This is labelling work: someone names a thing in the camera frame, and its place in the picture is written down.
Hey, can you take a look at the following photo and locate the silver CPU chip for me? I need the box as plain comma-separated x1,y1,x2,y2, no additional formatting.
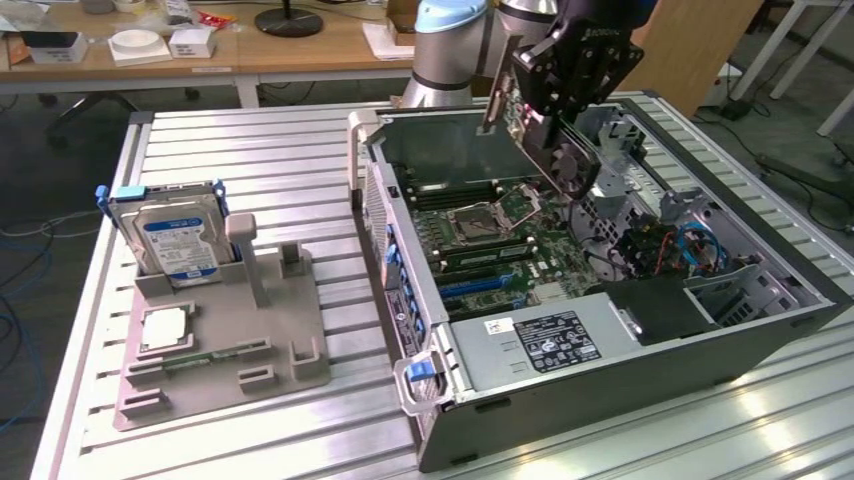
139,308,192,351

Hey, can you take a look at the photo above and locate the green RAM stick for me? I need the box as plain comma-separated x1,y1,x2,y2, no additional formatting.
159,348,242,374

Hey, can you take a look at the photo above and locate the installed dark RAM stick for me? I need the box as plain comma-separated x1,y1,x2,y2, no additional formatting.
438,243,539,274

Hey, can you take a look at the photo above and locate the black round lamp base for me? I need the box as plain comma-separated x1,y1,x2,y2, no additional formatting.
253,0,327,38

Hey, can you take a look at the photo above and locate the blue card retention latch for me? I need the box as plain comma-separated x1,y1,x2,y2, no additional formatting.
381,224,429,351

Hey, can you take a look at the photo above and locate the hard disk in blue caddy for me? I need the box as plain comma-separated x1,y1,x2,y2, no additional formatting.
95,178,233,290

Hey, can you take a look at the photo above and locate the metal socket cover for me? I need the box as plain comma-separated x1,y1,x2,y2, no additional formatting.
497,180,546,227

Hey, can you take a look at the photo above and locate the blue expansion slot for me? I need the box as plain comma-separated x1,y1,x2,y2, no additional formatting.
437,272,514,297

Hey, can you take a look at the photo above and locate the wooden desk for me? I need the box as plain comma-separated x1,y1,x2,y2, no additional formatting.
0,0,419,109

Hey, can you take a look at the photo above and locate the CPU socket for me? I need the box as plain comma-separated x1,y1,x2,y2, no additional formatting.
445,202,517,247

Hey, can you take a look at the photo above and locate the metal drive cage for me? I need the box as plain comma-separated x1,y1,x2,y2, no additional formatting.
573,107,673,201

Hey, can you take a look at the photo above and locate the white box with black lid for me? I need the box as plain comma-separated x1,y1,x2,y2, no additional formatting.
19,30,90,65

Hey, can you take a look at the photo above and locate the graphics card with metal bracket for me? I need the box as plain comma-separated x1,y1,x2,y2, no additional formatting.
475,33,603,200

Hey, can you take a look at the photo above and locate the brown cardboard box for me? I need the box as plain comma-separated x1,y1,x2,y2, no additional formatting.
386,0,429,35

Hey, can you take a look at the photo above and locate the white table frame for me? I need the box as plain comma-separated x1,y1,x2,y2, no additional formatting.
730,0,854,137

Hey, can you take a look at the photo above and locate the white paper stack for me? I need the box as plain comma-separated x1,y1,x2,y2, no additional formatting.
361,22,417,61

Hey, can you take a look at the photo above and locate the metal disk bay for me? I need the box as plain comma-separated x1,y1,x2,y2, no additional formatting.
681,263,806,332

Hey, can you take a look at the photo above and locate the white printed carton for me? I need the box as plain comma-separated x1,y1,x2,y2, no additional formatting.
166,27,219,59

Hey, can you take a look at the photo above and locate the green motherboard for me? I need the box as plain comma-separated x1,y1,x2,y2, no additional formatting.
393,164,609,321

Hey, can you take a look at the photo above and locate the grey plastic parts rack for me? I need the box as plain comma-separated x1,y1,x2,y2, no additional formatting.
114,212,334,434

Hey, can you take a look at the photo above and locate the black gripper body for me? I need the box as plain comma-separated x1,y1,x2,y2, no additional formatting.
551,0,653,51

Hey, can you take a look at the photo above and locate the grey power supply unit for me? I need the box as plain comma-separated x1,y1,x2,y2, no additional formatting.
445,292,648,394

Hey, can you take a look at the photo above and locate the blue wire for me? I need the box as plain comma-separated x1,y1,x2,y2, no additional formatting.
672,224,730,277

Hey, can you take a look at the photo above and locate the wooden cabinet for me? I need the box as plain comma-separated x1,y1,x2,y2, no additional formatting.
617,0,766,109

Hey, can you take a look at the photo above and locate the open grey PC case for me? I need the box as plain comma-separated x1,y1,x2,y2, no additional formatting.
346,97,854,474

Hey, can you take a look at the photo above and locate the black chair base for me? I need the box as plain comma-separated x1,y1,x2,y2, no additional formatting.
43,89,135,149

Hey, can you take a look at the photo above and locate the black floor bar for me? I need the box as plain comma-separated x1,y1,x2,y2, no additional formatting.
757,153,854,204

